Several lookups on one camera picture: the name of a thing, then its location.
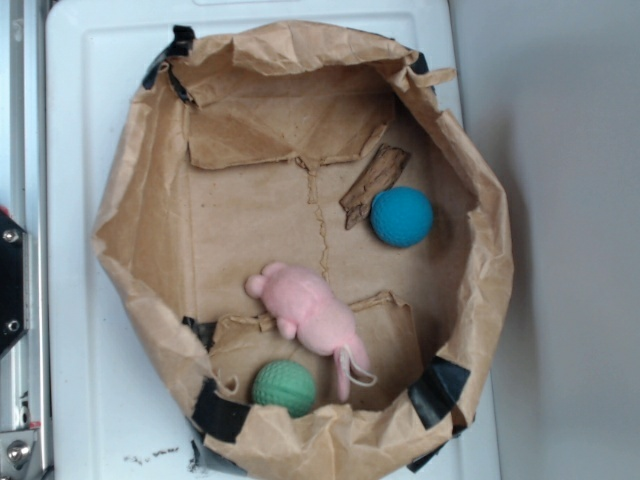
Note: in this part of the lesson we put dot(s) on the green dimpled ball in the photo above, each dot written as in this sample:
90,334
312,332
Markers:
287,384

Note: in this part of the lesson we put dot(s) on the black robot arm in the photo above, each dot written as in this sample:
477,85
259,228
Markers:
12,287

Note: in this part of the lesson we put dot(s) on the blue dimpled ball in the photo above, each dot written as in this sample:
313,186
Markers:
401,217

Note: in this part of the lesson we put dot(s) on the brown paper bag tray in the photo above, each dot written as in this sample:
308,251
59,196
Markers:
236,152

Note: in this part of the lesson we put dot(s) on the pink plush toy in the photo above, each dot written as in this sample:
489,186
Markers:
306,309

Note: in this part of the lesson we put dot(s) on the brown wood bark piece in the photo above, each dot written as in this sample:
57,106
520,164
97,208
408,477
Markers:
380,175

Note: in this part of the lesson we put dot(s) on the white plastic tray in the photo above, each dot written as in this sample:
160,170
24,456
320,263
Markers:
112,416

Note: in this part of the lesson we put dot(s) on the silver metal frame rail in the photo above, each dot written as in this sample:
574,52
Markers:
26,418

